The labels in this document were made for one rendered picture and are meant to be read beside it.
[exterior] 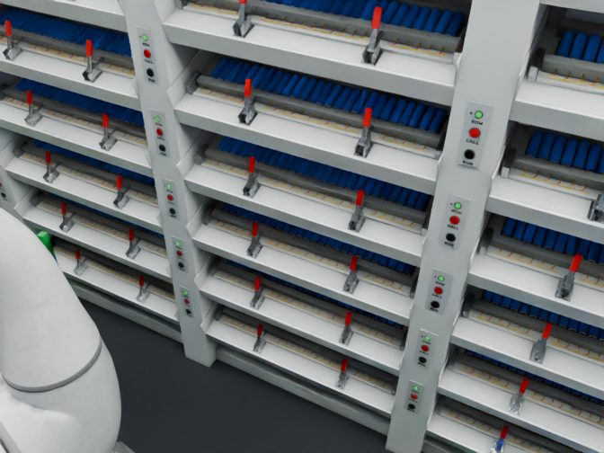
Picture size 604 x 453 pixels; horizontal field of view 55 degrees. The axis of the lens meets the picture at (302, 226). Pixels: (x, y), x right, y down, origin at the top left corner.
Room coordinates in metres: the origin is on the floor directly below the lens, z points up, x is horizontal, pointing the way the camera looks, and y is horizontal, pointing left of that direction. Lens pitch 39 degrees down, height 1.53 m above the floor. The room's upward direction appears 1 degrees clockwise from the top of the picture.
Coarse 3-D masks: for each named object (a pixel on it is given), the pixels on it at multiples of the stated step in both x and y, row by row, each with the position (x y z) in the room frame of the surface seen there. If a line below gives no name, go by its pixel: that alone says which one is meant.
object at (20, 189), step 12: (0, 72) 1.56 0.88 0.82; (0, 132) 1.50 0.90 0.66; (12, 132) 1.53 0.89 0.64; (0, 144) 1.49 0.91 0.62; (0, 168) 1.48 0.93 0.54; (12, 180) 1.49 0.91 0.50; (12, 192) 1.47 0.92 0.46; (24, 192) 1.51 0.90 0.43; (0, 204) 1.51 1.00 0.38; (12, 204) 1.49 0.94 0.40; (36, 228) 1.51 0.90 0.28
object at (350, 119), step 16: (208, 80) 1.20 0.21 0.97; (240, 96) 1.16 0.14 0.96; (272, 96) 1.13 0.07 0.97; (288, 96) 1.12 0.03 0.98; (304, 112) 1.09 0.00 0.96; (320, 112) 1.07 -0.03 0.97; (336, 112) 1.06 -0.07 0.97; (352, 112) 1.05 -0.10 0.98; (384, 128) 1.01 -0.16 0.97; (400, 128) 1.00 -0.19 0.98; (432, 144) 0.96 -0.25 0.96
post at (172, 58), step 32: (128, 0) 1.19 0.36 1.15; (160, 32) 1.16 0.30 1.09; (160, 64) 1.17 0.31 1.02; (160, 96) 1.17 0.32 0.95; (192, 128) 1.21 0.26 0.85; (160, 160) 1.19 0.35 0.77; (160, 192) 1.20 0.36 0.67; (192, 192) 1.19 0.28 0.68; (192, 256) 1.16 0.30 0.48; (192, 288) 1.17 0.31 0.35; (192, 320) 1.18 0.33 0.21; (192, 352) 1.19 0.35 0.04
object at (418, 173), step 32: (192, 64) 1.23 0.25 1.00; (192, 96) 1.19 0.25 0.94; (224, 96) 1.18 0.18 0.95; (224, 128) 1.11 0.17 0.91; (256, 128) 1.07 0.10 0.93; (288, 128) 1.06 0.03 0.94; (352, 128) 1.04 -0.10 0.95; (320, 160) 1.01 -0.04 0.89; (352, 160) 0.97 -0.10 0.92; (384, 160) 0.95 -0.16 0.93; (416, 160) 0.94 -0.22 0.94
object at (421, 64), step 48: (192, 0) 1.21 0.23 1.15; (240, 0) 1.10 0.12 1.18; (288, 0) 1.15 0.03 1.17; (336, 0) 1.13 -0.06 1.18; (384, 0) 1.10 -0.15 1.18; (432, 0) 1.08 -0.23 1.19; (240, 48) 1.08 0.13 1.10; (288, 48) 1.04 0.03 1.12; (336, 48) 1.02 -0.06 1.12; (384, 48) 0.99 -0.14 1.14; (432, 48) 0.98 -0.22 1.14; (432, 96) 0.91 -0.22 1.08
